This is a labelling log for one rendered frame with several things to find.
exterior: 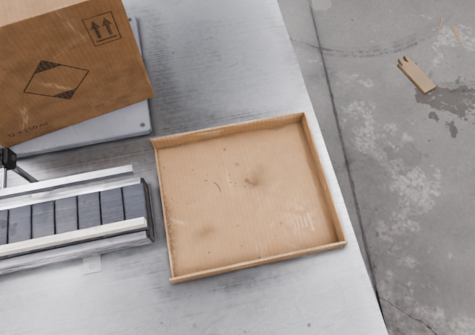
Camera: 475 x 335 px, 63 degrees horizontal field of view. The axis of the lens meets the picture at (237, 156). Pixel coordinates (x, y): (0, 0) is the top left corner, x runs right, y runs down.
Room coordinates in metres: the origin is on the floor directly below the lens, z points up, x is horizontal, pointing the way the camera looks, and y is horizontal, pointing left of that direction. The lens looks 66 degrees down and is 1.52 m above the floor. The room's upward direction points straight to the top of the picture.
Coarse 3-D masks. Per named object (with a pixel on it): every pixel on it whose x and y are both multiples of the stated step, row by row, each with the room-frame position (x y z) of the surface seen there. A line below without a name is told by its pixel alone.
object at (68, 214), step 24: (96, 192) 0.22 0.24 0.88; (120, 192) 0.22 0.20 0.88; (144, 192) 0.22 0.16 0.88; (0, 216) 0.17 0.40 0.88; (24, 216) 0.17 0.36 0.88; (48, 216) 0.17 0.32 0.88; (72, 216) 0.17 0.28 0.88; (96, 216) 0.17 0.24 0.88; (120, 216) 0.17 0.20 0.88; (144, 216) 0.17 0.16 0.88; (0, 240) 0.13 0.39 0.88; (24, 240) 0.13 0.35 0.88
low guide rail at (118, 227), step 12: (96, 228) 0.15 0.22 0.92; (108, 228) 0.15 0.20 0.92; (120, 228) 0.15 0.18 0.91; (132, 228) 0.15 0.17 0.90; (36, 240) 0.13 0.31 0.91; (48, 240) 0.13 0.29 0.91; (60, 240) 0.13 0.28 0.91; (72, 240) 0.13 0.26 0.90; (0, 252) 0.11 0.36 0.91; (12, 252) 0.11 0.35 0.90
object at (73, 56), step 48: (0, 0) 0.41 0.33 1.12; (48, 0) 0.41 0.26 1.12; (96, 0) 0.42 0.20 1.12; (0, 48) 0.36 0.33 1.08; (48, 48) 0.38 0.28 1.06; (96, 48) 0.41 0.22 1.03; (0, 96) 0.34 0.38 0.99; (48, 96) 0.36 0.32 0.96; (96, 96) 0.39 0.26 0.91; (144, 96) 0.42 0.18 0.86; (0, 144) 0.32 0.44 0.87
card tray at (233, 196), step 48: (192, 144) 0.33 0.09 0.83; (240, 144) 0.33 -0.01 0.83; (288, 144) 0.33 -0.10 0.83; (192, 192) 0.23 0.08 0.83; (240, 192) 0.23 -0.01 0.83; (288, 192) 0.23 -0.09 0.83; (192, 240) 0.14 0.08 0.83; (240, 240) 0.14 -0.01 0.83; (288, 240) 0.14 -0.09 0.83; (336, 240) 0.14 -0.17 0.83
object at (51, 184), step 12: (120, 168) 0.23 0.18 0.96; (132, 168) 0.23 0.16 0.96; (48, 180) 0.21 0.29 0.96; (60, 180) 0.21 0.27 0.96; (72, 180) 0.21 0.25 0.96; (84, 180) 0.21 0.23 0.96; (96, 180) 0.21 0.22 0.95; (0, 192) 0.19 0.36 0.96; (12, 192) 0.19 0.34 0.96; (24, 192) 0.19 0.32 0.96; (36, 192) 0.19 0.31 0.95
